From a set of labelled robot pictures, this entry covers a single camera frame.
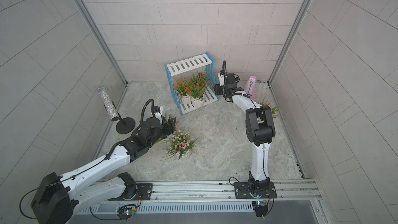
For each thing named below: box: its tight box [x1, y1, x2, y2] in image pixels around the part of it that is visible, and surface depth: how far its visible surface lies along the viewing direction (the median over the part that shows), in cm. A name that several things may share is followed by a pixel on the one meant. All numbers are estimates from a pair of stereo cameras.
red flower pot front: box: [189, 71, 208, 108], surface depth 98 cm
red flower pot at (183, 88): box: [173, 77, 192, 106], surface depth 97 cm
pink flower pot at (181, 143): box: [158, 127, 208, 161], surface depth 72 cm
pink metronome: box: [244, 75, 257, 99], surface depth 98 cm
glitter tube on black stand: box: [97, 86, 136, 135], surface depth 82 cm
